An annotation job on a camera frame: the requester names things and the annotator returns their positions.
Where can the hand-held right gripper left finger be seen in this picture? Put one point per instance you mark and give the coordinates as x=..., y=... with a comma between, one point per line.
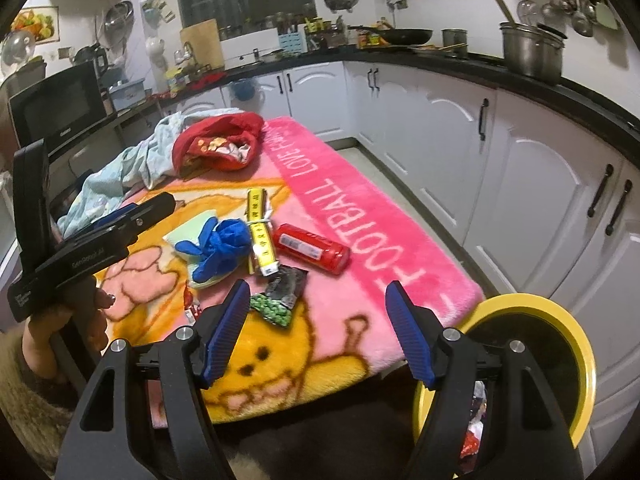
x=227, y=330

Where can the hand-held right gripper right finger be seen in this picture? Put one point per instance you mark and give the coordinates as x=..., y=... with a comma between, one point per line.
x=407, y=330

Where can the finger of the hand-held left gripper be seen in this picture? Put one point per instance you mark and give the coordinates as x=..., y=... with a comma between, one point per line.
x=112, y=217
x=150, y=210

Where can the small red white wrapper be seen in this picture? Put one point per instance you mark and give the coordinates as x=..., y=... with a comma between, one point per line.
x=192, y=305

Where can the light green pouch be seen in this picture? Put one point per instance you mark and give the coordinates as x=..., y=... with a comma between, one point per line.
x=190, y=232

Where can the green pea snack packet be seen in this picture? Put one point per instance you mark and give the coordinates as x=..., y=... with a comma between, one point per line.
x=275, y=307

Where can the blue rubber glove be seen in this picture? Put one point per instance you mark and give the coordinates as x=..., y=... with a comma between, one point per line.
x=220, y=250

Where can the clear wrapper with red print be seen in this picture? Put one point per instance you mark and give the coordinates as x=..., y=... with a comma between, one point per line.
x=479, y=405

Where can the red plastic bottle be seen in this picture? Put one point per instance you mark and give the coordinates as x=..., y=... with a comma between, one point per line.
x=310, y=247

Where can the red shiny wrapper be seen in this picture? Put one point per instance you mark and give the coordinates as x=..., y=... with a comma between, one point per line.
x=469, y=444

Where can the yellow rimmed black bin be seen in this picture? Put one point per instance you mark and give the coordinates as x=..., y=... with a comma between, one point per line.
x=575, y=330

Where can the person's left forearm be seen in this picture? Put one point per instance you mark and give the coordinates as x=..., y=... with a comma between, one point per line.
x=25, y=410

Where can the person's left hand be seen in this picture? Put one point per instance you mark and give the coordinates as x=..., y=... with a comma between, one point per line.
x=42, y=340

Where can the light blue printed cloth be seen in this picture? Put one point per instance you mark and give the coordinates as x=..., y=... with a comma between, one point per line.
x=130, y=165

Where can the pink printed blanket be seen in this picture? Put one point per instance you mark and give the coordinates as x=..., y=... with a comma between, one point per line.
x=325, y=305

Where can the red embroidered cloth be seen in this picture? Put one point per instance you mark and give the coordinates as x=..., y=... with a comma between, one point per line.
x=220, y=127

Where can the pale plastic container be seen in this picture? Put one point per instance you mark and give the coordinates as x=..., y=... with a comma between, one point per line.
x=127, y=95

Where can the black microwave oven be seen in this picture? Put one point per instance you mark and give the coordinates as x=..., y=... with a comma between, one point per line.
x=55, y=105

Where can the yellow jar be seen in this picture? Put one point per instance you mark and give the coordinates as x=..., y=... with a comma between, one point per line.
x=177, y=80

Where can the furry brown coat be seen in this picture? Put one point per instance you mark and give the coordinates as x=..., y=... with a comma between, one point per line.
x=250, y=465

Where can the red dish cloth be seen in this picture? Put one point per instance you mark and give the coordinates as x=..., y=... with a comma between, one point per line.
x=210, y=79

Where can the blue bowl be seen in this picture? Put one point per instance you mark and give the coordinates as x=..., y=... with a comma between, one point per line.
x=245, y=90

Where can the black kettle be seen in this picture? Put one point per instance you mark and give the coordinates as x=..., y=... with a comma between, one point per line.
x=92, y=60

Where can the white hanging jug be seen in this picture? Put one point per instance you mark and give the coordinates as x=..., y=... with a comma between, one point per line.
x=155, y=50

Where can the wooden cutting board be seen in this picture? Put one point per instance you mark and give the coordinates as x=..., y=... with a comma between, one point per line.
x=202, y=45

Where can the blue utensil holder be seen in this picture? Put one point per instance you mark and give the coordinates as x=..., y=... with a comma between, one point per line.
x=291, y=42

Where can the row of sauce bottles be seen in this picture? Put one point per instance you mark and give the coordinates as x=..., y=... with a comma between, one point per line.
x=320, y=27

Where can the steel mug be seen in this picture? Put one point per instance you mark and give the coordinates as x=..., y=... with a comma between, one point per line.
x=455, y=40

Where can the black wok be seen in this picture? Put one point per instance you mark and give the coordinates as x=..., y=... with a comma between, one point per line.
x=405, y=36

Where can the black kitchen countertop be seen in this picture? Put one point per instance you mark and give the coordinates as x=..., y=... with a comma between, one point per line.
x=590, y=95

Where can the large steel pot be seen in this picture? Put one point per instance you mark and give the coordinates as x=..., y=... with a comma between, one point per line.
x=525, y=55

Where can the steel pot with black lid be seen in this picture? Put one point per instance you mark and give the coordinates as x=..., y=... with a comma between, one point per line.
x=556, y=62

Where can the wall hanger with brushes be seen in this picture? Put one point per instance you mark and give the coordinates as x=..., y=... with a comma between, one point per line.
x=159, y=10

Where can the fruit wall picture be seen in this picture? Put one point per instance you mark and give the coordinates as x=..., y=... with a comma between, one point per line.
x=35, y=25

